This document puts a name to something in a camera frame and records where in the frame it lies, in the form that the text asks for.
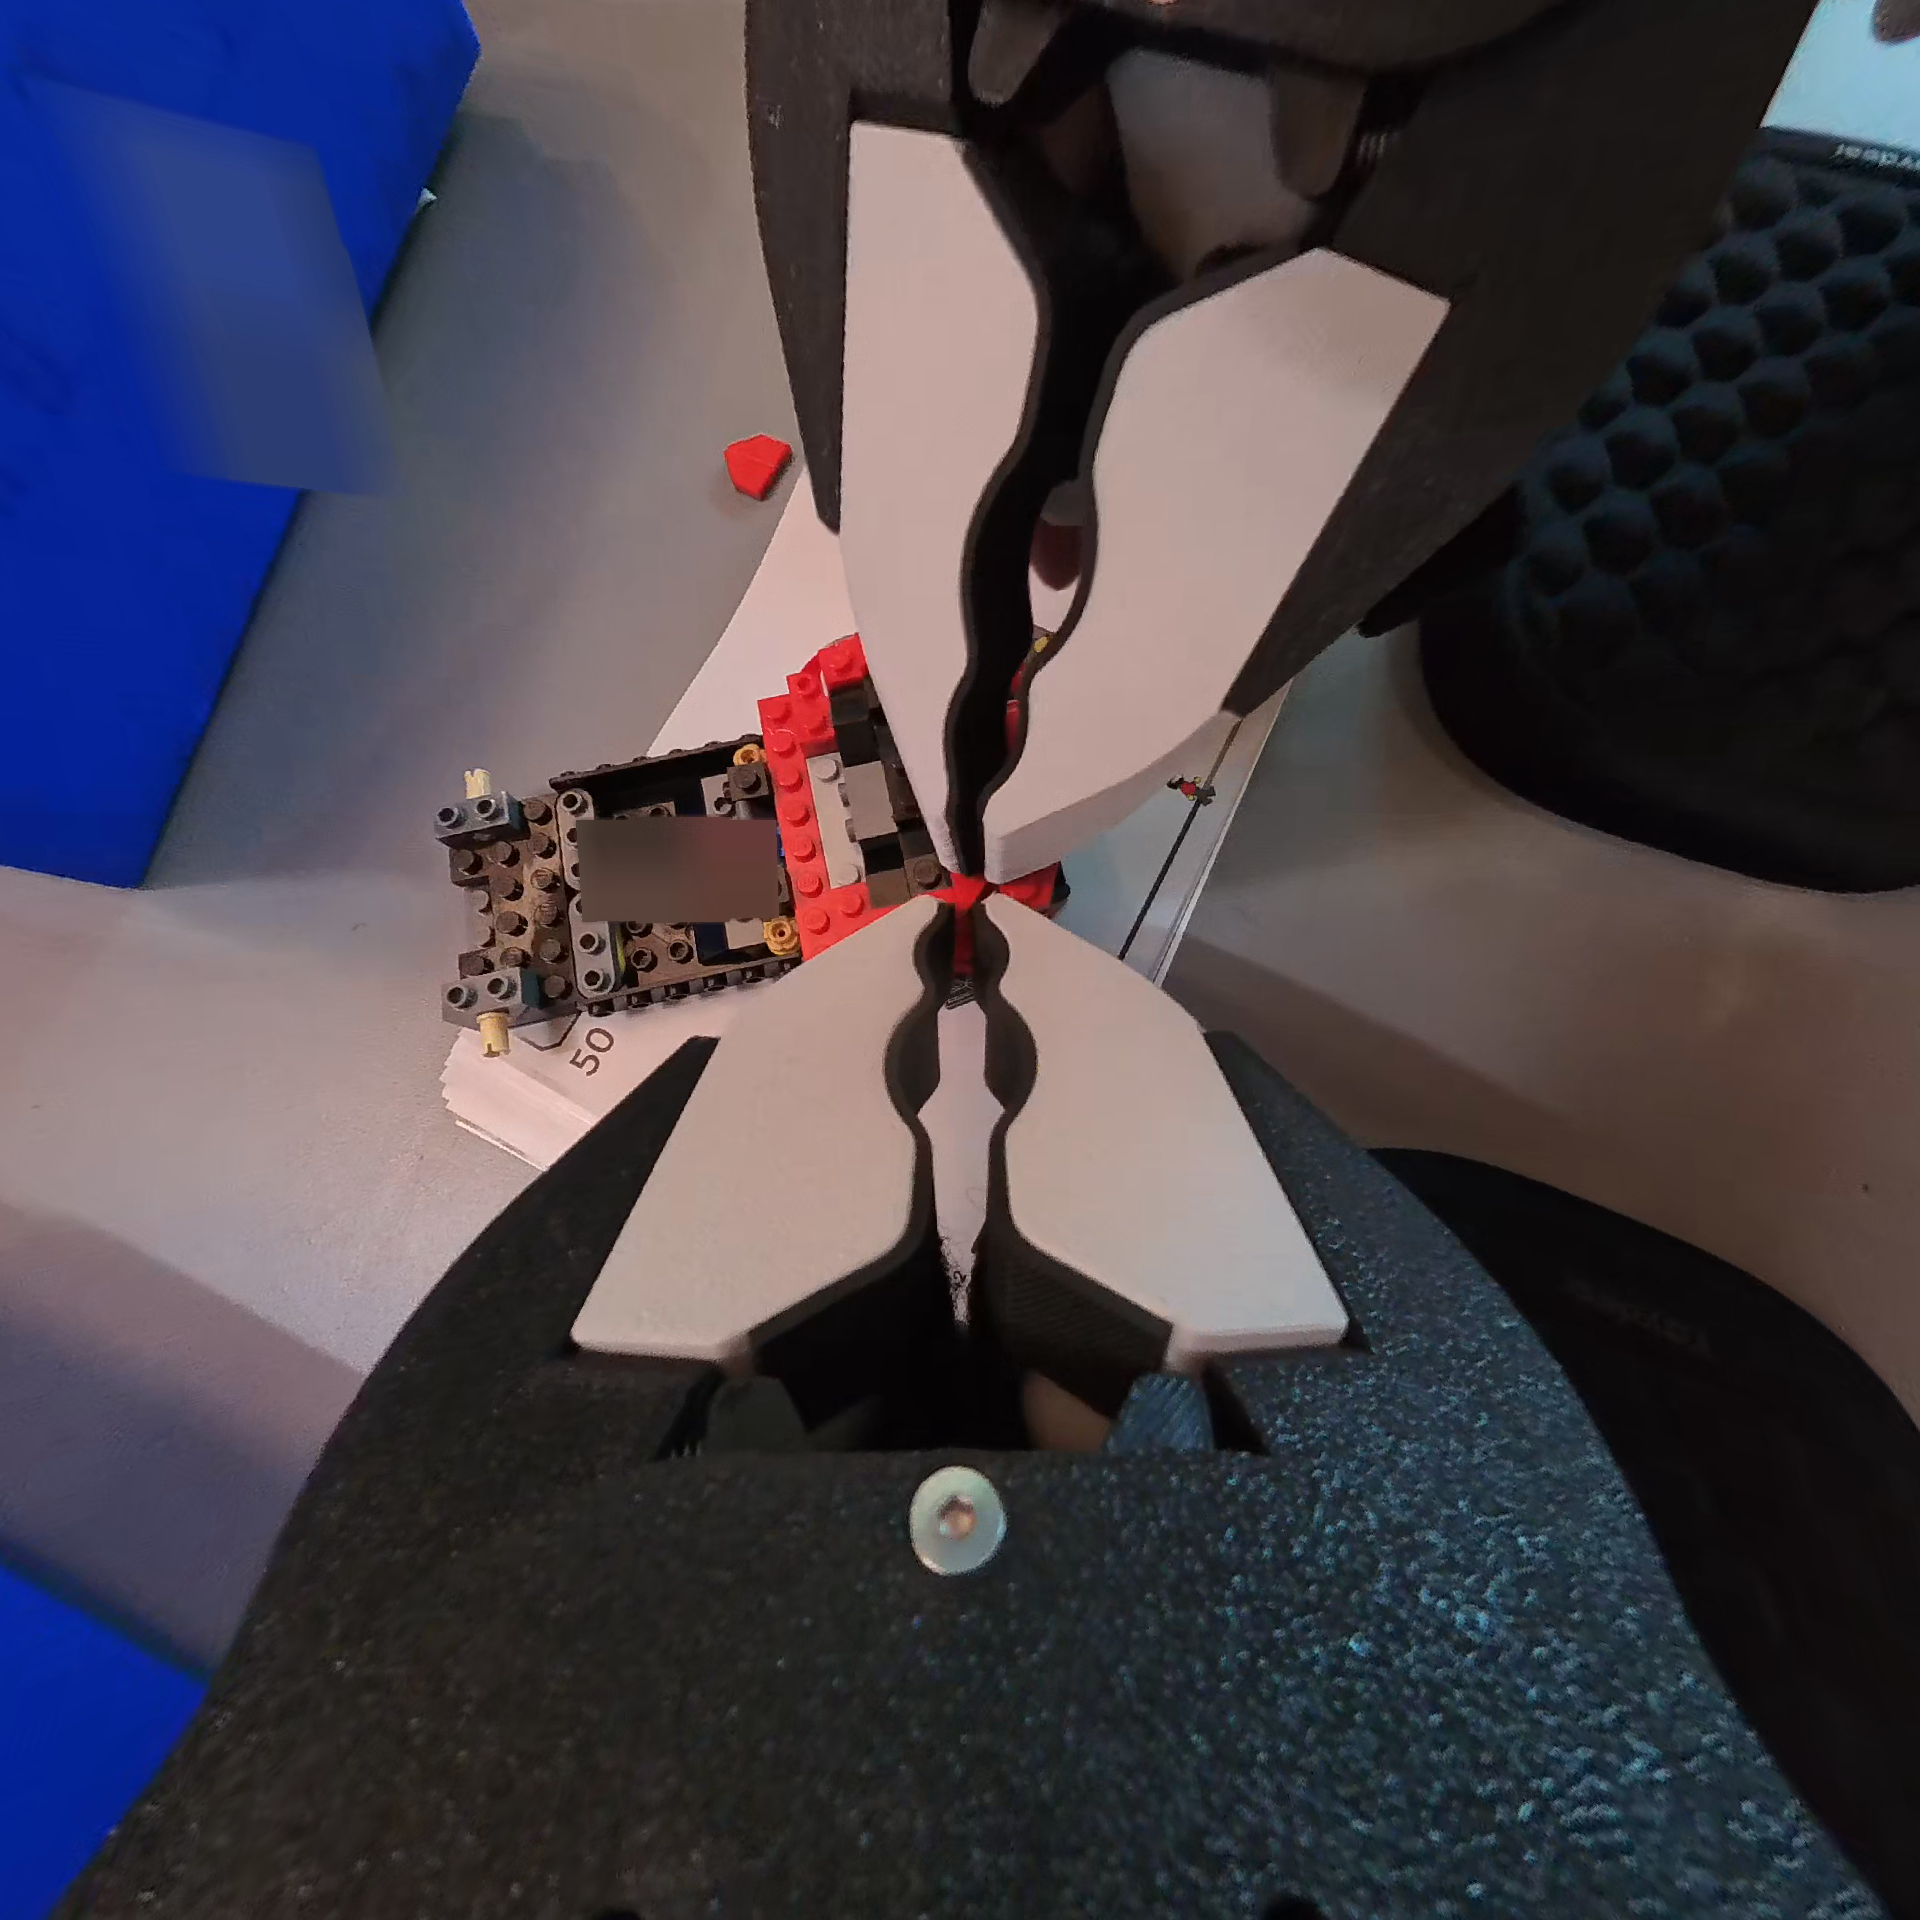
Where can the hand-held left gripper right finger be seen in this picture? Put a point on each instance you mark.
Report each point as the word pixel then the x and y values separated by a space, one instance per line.
pixel 1154 1187

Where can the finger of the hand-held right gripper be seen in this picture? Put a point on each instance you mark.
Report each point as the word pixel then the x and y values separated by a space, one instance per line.
pixel 915 391
pixel 1230 510

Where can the blue plastic bin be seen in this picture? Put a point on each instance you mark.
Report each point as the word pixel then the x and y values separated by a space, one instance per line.
pixel 151 601
pixel 77 1740

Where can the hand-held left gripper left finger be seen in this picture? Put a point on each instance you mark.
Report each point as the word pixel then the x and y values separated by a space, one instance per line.
pixel 750 1187

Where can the small red lego wedge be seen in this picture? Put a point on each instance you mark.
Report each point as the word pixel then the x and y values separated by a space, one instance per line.
pixel 758 460

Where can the red and black lego car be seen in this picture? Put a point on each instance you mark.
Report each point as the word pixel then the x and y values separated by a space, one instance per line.
pixel 825 766

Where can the lego instruction booklet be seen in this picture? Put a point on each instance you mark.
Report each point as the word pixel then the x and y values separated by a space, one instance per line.
pixel 766 587

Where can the person's right hand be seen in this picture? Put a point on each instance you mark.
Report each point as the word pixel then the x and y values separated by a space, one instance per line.
pixel 1057 548

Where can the black quilted pad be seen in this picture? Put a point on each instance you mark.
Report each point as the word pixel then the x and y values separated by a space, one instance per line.
pixel 1741 541
pixel 1710 1411

